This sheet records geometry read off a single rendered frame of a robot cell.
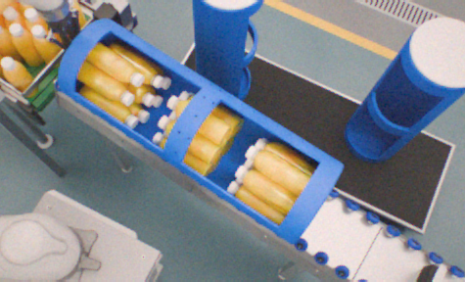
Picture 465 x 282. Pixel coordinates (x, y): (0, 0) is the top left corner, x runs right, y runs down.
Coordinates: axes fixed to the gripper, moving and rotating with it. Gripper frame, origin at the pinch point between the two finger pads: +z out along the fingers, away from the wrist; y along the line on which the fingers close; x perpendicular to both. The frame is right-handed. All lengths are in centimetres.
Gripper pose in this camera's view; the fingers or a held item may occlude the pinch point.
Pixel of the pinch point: (73, 47)
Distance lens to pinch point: 162.3
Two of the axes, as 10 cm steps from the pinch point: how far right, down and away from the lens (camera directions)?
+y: -5.5, 7.8, -3.0
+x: 8.3, 5.3, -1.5
